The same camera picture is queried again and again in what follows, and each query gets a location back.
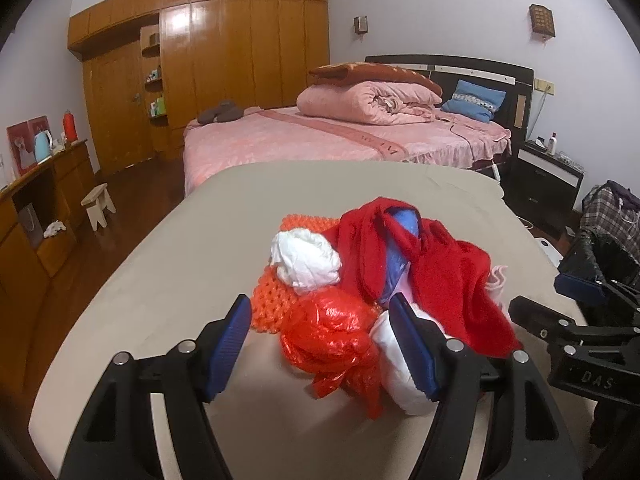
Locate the small white stool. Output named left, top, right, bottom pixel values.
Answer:
left=80, top=183, right=117, bottom=231

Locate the bed with pink sheet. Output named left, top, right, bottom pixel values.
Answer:
left=183, top=107, right=512, bottom=194

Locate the red cloth garment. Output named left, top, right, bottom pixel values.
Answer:
left=322, top=197, right=521, bottom=359

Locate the wooden wall lamp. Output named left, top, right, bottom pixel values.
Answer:
left=528, top=3, right=555, bottom=41

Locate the red plastic bag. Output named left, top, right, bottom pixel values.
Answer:
left=280, top=286, right=383, bottom=419

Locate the plaid cloth covered chair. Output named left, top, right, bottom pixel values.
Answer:
left=580, top=180, right=639, bottom=260

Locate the small wall lamp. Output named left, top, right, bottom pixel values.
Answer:
left=354, top=15, right=369, bottom=36

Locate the black bed headboard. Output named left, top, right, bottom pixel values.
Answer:
left=364, top=54, right=535, bottom=144

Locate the white lotion bottle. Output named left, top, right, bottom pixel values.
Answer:
left=547, top=132, right=558, bottom=156

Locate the wooden wardrobe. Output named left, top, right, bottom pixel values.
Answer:
left=67, top=0, right=330, bottom=176

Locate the orange bubble wrap sheet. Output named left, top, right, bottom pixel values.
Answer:
left=250, top=214, right=338, bottom=334

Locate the red thermos bottle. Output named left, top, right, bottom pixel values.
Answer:
left=63, top=110, right=78, bottom=144

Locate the blue plastic bag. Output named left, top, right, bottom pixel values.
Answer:
left=378, top=208, right=420, bottom=304

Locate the blue pillow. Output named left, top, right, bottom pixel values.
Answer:
left=442, top=79, right=506, bottom=124

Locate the white bathroom scale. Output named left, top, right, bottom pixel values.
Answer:
left=535, top=237, right=563, bottom=268

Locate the light blue kettle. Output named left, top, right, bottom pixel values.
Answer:
left=34, top=130, right=53, bottom=164

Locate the brown neck pillow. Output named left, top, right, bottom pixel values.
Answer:
left=198, top=101, right=244, bottom=126

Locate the wall power outlet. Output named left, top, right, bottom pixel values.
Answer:
left=533, top=78, right=555, bottom=96

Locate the red framed picture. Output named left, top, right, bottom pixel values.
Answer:
left=6, top=116, right=49, bottom=177

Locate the white paper ball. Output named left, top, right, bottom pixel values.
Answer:
left=370, top=310, right=437, bottom=416
left=269, top=228, right=342, bottom=296

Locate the black lined trash bin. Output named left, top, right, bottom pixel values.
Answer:
left=558, top=228, right=639, bottom=288

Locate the pink cloth piece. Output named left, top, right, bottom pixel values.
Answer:
left=485, top=266, right=508, bottom=313

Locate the black white nightstand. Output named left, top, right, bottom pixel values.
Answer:
left=503, top=142, right=584, bottom=238

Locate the brown patterned blanket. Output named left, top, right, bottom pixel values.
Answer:
left=309, top=62, right=442, bottom=96

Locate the wooden sideboard cabinet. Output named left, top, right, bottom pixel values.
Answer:
left=0, top=141, right=96, bottom=404

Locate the folded pink quilt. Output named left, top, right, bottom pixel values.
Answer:
left=296, top=81, right=442, bottom=126

